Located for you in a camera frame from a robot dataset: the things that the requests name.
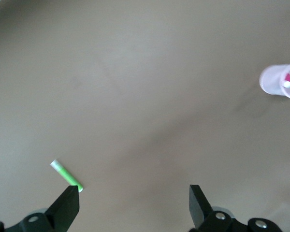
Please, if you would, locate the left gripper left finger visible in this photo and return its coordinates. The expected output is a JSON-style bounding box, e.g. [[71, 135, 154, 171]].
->
[[0, 185, 80, 232]]

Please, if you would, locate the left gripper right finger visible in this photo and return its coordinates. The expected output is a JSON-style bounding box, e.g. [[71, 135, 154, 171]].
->
[[188, 184, 282, 232]]

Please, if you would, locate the pink plastic cup holder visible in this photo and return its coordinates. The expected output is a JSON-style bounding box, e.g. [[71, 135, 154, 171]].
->
[[259, 60, 290, 101]]

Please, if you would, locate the green marker pen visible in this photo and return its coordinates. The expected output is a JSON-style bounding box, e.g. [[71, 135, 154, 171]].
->
[[50, 159, 84, 193]]

